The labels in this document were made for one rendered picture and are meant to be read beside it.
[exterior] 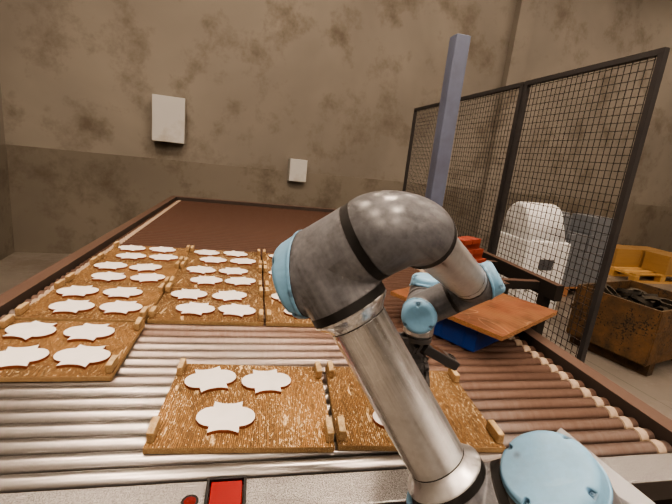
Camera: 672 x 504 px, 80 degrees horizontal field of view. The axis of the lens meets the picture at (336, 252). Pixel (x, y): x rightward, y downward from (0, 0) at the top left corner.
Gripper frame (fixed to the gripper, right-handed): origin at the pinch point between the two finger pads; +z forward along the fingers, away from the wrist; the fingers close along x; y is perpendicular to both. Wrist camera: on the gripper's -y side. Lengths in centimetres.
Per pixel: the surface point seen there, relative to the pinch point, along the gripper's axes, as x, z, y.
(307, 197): -502, 1, -53
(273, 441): 7.6, 2.7, 37.0
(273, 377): -17.3, 1.7, 35.1
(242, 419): 0.6, 1.7, 43.8
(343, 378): -17.2, 2.6, 14.4
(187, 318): -60, 3, 63
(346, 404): -4.6, 2.6, 16.8
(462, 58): -168, -130, -87
